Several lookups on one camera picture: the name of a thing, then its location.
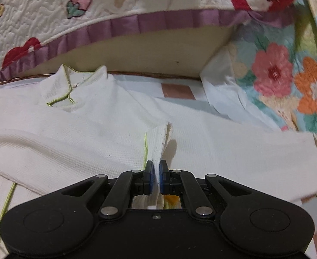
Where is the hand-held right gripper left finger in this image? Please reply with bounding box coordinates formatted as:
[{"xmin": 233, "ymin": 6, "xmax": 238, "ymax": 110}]
[{"xmin": 62, "ymin": 160, "xmax": 155, "ymax": 220}]

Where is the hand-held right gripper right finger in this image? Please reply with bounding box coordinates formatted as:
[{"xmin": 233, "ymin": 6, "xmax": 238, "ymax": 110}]
[{"xmin": 159, "ymin": 160, "xmax": 253, "ymax": 220}]

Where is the white garment with green trim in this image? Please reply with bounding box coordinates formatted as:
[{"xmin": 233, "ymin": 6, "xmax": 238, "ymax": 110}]
[{"xmin": 0, "ymin": 64, "xmax": 317, "ymax": 249}]

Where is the floral patchwork quilt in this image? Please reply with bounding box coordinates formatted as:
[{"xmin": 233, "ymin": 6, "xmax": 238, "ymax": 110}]
[{"xmin": 223, "ymin": 0, "xmax": 317, "ymax": 173}]

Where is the white quilt with purple ruffle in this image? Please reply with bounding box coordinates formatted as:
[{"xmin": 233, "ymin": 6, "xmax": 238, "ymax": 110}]
[{"xmin": 0, "ymin": 0, "xmax": 256, "ymax": 83}]

